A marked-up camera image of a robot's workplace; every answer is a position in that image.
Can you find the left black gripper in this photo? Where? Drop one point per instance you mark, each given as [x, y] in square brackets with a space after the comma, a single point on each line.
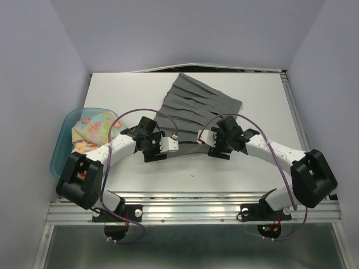
[149, 157]

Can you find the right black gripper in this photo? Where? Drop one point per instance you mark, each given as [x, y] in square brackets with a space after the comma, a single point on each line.
[215, 152]

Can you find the grey pleated skirt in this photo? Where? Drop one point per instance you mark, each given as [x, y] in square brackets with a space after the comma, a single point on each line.
[191, 104]

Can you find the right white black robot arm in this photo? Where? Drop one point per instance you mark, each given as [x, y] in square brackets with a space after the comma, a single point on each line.
[311, 176]

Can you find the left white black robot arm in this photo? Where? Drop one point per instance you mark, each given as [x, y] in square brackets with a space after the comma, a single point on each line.
[84, 176]

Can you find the pastel floral skirt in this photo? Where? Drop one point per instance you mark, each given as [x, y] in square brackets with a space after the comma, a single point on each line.
[93, 129]

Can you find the orange floral skirt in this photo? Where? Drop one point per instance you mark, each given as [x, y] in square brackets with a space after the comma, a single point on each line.
[83, 147]

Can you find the blue plastic basin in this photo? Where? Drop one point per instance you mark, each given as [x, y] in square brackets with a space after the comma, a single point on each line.
[64, 144]

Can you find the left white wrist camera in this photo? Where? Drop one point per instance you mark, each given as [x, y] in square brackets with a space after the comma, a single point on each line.
[169, 144]

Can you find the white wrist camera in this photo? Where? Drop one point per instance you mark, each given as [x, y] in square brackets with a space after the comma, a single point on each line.
[169, 144]
[207, 137]

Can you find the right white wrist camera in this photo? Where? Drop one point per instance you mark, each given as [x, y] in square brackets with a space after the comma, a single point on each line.
[207, 137]

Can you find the aluminium frame rail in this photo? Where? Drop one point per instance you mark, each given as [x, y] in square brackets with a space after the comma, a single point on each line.
[159, 208]

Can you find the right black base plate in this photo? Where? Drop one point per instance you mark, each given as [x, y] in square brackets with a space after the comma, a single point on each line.
[258, 212]

